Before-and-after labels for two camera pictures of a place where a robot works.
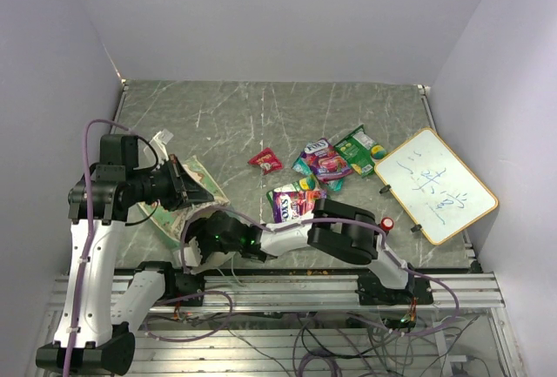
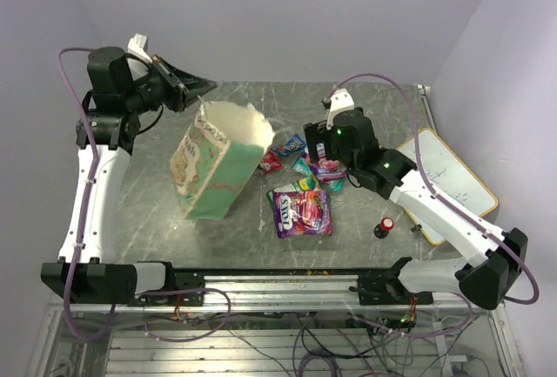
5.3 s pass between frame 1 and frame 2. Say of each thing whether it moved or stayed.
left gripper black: moved
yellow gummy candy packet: stayed
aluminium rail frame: stayed
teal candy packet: stayed
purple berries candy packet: stayed
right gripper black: moved
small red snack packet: stayed
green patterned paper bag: moved
